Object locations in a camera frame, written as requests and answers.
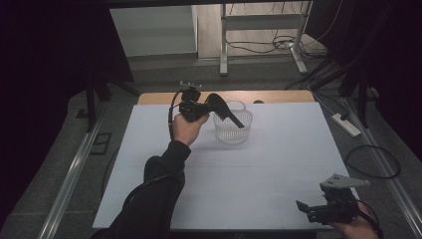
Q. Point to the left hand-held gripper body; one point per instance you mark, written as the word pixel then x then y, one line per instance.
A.
pixel 190 104

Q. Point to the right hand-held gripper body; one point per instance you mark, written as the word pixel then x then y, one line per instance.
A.
pixel 335 209

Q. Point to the black comb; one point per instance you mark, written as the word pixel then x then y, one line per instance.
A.
pixel 220 104

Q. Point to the white plastic basket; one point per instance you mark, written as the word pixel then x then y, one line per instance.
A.
pixel 232 132

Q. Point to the person's left hand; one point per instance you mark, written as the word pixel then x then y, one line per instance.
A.
pixel 187 131

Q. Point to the person's right hand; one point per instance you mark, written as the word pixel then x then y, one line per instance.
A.
pixel 360 229

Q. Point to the white table mat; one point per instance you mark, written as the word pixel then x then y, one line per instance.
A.
pixel 249 172

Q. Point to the white power strip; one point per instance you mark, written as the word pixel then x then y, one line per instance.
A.
pixel 346 125

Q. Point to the black metal stand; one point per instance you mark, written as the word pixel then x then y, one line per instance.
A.
pixel 363 99
pixel 91 103

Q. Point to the aluminium floor rail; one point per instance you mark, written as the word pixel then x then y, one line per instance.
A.
pixel 74 172
pixel 388 172

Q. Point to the black square floor frame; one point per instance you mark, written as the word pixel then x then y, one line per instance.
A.
pixel 100 143

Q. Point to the white metal desk frame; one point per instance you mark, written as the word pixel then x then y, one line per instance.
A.
pixel 265 23

